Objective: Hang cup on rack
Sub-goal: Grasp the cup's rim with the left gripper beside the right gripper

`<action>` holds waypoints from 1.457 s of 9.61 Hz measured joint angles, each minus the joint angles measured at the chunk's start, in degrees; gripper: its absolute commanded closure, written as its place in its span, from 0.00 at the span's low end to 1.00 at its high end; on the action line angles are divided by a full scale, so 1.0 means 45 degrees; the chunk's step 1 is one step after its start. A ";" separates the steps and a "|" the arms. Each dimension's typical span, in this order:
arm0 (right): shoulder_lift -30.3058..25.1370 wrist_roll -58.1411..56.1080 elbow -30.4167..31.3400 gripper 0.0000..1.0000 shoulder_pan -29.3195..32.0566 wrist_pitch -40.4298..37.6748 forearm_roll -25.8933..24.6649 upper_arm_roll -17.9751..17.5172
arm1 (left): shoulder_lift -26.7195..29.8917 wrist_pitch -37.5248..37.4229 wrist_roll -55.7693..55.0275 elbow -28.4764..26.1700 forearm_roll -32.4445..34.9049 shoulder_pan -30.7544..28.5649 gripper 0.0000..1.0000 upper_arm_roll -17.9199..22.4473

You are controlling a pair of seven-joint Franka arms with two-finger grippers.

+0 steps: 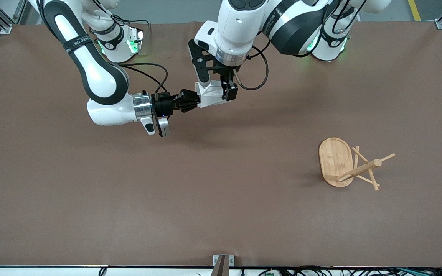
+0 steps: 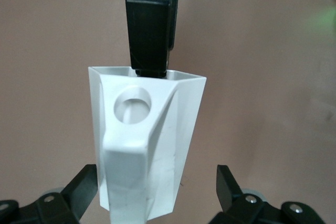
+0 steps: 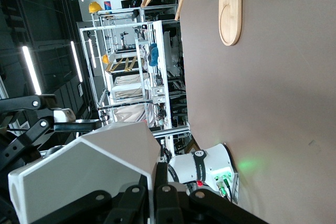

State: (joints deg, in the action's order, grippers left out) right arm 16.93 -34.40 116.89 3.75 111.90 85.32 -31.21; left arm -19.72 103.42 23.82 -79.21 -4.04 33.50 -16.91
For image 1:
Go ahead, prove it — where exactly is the yellow floor tape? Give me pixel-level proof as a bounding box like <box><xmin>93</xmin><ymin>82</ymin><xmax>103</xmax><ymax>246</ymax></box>
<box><xmin>408</xmin><ymin>0</ymin><xmax>421</xmax><ymax>20</ymax></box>

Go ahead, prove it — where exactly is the wooden cup rack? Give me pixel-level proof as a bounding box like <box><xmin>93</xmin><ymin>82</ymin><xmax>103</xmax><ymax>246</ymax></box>
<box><xmin>318</xmin><ymin>137</ymin><xmax>395</xmax><ymax>191</ymax></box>

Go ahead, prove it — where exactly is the brown paper table cover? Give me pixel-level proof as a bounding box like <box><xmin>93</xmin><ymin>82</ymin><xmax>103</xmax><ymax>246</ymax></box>
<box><xmin>0</xmin><ymin>21</ymin><xmax>442</xmax><ymax>268</ymax></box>

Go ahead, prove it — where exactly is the black cable bundle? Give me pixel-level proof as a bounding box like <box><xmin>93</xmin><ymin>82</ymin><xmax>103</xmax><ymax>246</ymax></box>
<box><xmin>259</xmin><ymin>265</ymin><xmax>442</xmax><ymax>276</ymax></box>

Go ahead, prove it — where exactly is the white faceted cup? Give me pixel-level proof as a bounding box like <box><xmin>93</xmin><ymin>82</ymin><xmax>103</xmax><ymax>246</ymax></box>
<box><xmin>195</xmin><ymin>79</ymin><xmax>229</xmax><ymax>108</ymax></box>

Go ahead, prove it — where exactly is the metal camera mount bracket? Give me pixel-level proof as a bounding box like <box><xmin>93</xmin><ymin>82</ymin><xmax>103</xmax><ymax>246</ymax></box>
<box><xmin>210</xmin><ymin>255</ymin><xmax>235</xmax><ymax>276</ymax></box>

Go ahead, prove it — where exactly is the black base cable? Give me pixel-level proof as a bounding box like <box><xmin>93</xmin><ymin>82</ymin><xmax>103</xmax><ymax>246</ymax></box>
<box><xmin>108</xmin><ymin>15</ymin><xmax>150</xmax><ymax>39</ymax></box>

